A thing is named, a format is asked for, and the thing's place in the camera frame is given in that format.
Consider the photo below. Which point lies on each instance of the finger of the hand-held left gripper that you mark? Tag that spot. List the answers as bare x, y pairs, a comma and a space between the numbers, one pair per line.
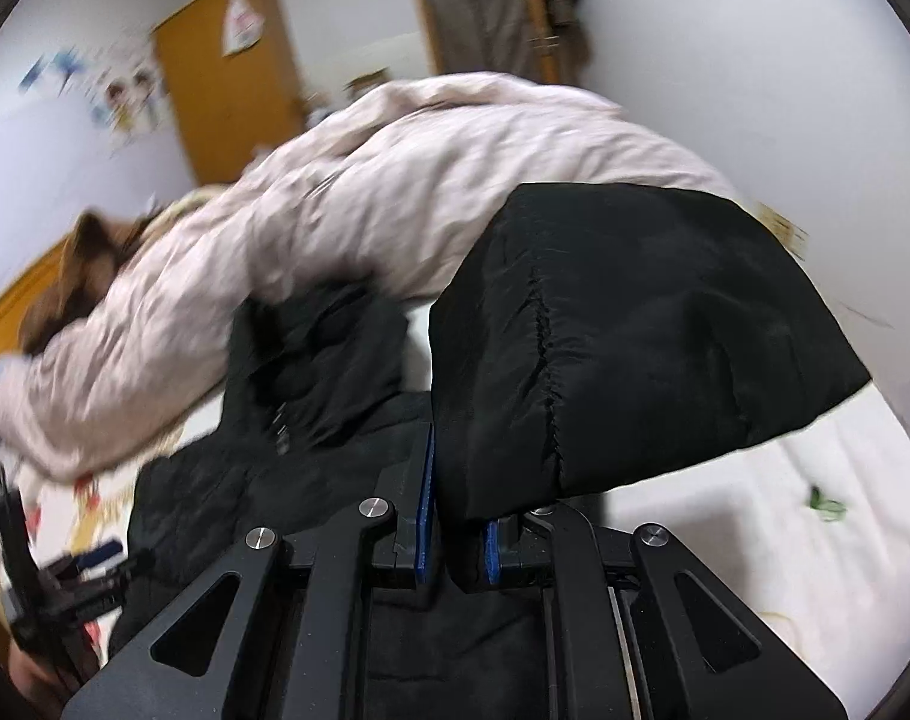
95, 553
117, 577

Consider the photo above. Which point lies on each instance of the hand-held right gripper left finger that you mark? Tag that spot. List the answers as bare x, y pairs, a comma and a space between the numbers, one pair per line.
425, 517

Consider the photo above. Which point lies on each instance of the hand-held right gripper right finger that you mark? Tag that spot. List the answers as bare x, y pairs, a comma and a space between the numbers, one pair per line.
492, 555

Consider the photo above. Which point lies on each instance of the black quilted jacket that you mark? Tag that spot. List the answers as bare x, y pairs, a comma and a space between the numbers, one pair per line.
650, 315

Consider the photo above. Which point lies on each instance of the person's left forearm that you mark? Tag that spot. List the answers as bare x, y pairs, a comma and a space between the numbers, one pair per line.
38, 682

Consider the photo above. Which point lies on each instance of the wooden headboard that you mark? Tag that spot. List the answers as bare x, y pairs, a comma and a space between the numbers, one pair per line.
12, 307

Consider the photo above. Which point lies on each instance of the rose-print bed sheet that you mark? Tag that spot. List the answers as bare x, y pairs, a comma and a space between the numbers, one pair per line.
762, 540

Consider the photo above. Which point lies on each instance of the brown plush blanket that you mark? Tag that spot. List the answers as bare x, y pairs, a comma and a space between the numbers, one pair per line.
87, 270

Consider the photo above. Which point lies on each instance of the pink leaf-print duvet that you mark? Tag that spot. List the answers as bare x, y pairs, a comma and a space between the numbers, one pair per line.
387, 187

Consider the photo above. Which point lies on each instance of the wooden wardrobe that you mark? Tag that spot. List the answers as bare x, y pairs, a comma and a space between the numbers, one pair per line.
230, 105

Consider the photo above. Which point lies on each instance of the wooden-framed door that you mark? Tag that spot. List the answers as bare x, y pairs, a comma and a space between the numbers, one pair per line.
477, 7

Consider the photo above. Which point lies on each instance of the white paper on wardrobe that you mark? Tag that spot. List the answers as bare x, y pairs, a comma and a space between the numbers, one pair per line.
242, 24

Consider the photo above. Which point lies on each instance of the cartoon wall stickers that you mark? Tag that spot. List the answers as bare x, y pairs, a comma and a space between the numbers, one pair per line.
125, 97

